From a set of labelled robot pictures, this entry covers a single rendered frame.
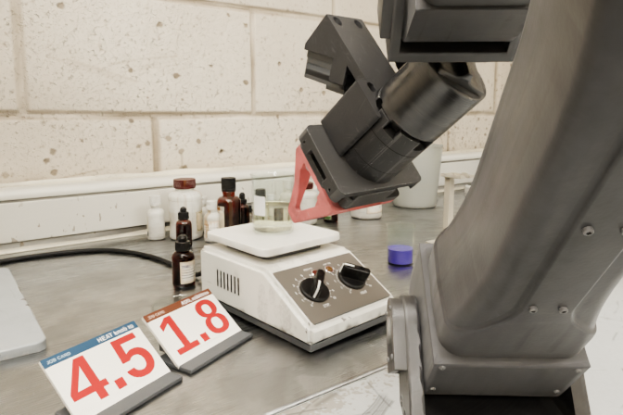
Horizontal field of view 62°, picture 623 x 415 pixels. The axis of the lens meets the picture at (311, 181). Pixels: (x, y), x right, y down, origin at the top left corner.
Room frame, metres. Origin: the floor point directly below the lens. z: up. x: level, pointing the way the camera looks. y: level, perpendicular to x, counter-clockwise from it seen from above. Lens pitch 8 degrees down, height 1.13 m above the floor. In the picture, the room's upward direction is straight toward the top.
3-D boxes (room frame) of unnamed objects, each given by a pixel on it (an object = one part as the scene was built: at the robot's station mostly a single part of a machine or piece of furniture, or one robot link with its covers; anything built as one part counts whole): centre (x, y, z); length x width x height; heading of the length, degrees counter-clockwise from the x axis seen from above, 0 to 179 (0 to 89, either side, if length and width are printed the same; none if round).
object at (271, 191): (0.61, 0.05, 1.02); 0.06 x 0.05 x 0.08; 172
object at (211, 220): (0.90, 0.18, 0.94); 0.03 x 0.03 x 0.07
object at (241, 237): (0.60, 0.05, 0.98); 0.12 x 0.12 x 0.01; 43
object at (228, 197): (0.94, 0.15, 0.95); 0.04 x 0.04 x 0.11
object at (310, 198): (1.05, 0.01, 0.94); 0.05 x 0.05 x 0.09
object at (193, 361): (0.48, 0.11, 0.92); 0.09 x 0.06 x 0.04; 149
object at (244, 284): (0.59, 0.03, 0.94); 0.22 x 0.13 x 0.08; 43
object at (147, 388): (0.40, 0.16, 0.92); 0.09 x 0.06 x 0.04; 149
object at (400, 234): (0.77, -0.14, 0.93); 0.04 x 0.04 x 0.06
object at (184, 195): (0.93, 0.23, 0.95); 0.06 x 0.06 x 0.11
